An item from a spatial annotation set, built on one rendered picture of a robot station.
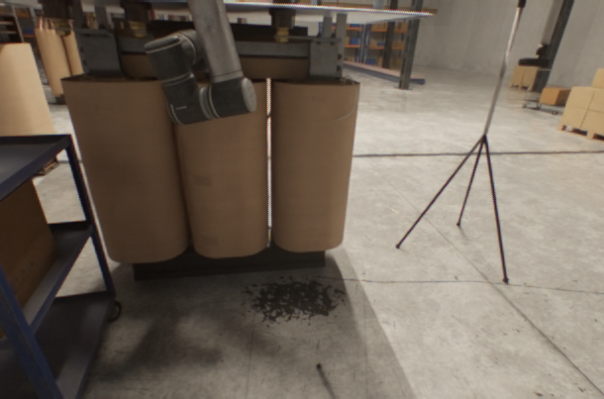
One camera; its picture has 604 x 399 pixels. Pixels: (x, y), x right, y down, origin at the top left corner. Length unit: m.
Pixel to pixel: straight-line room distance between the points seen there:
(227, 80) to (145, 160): 0.67
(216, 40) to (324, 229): 1.08
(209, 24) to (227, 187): 0.77
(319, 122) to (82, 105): 0.97
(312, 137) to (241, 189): 0.42
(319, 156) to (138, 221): 0.91
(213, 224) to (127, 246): 0.43
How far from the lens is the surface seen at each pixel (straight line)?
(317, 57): 1.50
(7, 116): 3.72
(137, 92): 1.52
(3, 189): 1.09
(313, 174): 1.58
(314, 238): 1.75
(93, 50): 1.57
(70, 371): 1.58
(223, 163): 1.53
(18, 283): 1.27
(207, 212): 1.64
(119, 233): 1.78
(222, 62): 1.06
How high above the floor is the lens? 1.25
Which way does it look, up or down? 26 degrees down
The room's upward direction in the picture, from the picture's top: 2 degrees clockwise
